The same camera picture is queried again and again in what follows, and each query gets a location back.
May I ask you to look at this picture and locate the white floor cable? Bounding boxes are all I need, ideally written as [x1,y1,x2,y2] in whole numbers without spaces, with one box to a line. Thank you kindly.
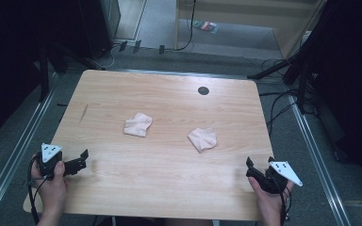
[89,44,121,71]

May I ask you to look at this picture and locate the pink sock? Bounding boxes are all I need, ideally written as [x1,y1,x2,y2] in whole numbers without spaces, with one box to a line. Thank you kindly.
[123,112,154,138]
[187,126,218,154]

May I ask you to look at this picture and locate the tangled black floor cables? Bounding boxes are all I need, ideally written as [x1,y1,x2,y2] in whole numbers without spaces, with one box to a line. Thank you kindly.
[258,57,300,137]

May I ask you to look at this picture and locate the black metal stand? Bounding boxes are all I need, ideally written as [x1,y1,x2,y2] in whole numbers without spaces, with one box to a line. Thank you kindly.
[38,42,51,103]

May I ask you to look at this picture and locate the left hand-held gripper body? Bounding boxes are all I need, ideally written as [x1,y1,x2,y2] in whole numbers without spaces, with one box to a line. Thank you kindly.
[37,142,77,181]

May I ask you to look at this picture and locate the black tripod stand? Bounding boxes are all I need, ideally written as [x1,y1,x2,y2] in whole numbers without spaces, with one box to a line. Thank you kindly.
[246,53,313,115]

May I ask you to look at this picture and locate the colourful packet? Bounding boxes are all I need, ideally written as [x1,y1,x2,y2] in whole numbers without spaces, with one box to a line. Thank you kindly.
[192,20,220,35]

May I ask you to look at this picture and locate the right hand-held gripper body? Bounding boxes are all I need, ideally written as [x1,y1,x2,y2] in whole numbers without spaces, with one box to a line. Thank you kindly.
[246,160,304,195]

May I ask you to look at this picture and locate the metal floor rail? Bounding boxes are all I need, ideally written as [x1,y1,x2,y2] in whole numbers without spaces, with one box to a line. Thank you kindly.
[286,93,353,226]
[0,71,59,226]

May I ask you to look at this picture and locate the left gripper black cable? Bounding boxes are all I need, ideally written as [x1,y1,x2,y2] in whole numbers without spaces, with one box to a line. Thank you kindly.
[26,155,49,226]

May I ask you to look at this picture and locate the person's left hand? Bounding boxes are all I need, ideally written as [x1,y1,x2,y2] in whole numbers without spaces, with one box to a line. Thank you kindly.
[30,153,69,218]

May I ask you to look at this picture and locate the person's right hand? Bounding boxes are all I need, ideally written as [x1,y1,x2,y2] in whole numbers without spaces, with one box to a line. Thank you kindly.
[247,177,295,221]

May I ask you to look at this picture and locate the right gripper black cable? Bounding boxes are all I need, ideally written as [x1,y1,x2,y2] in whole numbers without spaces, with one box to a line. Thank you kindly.
[278,184,294,226]

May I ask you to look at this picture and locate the long black floor cable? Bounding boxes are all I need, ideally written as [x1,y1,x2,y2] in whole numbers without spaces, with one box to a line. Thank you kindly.
[163,0,198,52]

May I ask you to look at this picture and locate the black cabinet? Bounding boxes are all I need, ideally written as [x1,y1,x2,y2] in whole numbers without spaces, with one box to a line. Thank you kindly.
[77,0,123,60]

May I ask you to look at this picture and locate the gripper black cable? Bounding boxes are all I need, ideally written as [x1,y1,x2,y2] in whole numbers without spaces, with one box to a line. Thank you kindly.
[26,155,49,226]
[278,184,294,226]

